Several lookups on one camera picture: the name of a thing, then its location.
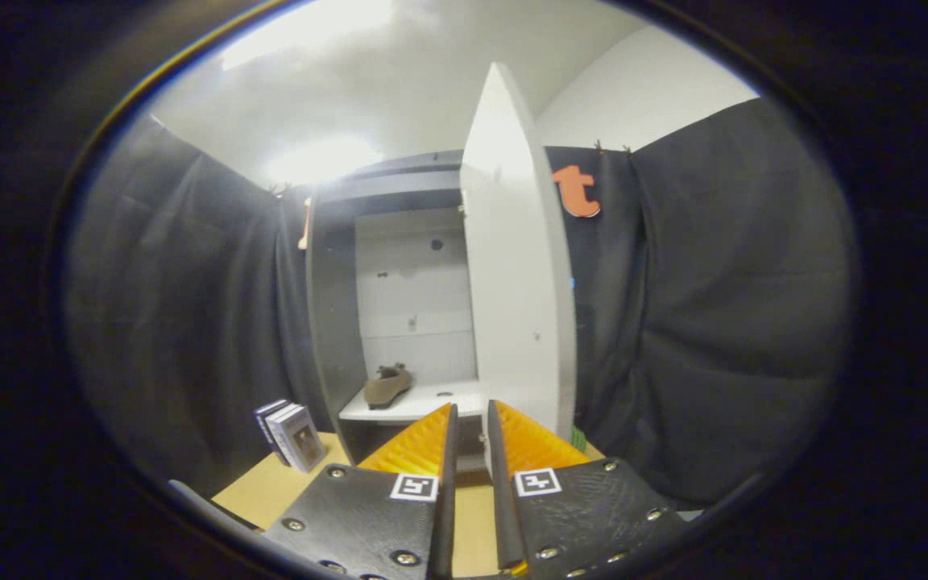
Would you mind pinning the black backdrop cloth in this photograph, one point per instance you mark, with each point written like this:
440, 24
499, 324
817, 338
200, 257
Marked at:
714, 322

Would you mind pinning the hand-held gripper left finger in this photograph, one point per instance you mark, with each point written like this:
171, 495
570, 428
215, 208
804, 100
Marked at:
444, 499

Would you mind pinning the dark grey shoe cabinet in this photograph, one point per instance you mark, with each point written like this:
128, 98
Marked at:
331, 322

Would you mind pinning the watermelon slice toy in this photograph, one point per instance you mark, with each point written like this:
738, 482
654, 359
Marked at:
578, 441

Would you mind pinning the grey white book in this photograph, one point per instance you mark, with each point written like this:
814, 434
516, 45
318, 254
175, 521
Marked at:
299, 439

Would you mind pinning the brown fluffy shoe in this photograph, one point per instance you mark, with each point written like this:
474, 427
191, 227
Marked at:
387, 388

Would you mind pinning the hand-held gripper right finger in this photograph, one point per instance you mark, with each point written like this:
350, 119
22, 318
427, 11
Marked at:
503, 499

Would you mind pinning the dark blue book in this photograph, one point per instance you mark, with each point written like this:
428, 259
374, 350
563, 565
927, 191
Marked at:
263, 423

